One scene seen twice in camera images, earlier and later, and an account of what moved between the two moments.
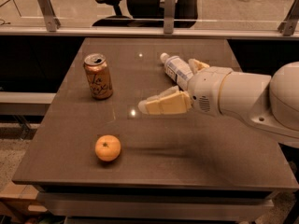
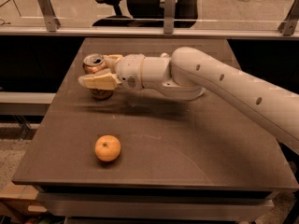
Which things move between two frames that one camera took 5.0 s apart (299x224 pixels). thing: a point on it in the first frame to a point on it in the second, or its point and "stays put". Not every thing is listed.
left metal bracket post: (52, 22) stays put
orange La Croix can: (98, 76) stays put
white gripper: (206, 89) to (129, 68)
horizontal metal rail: (149, 32) stays put
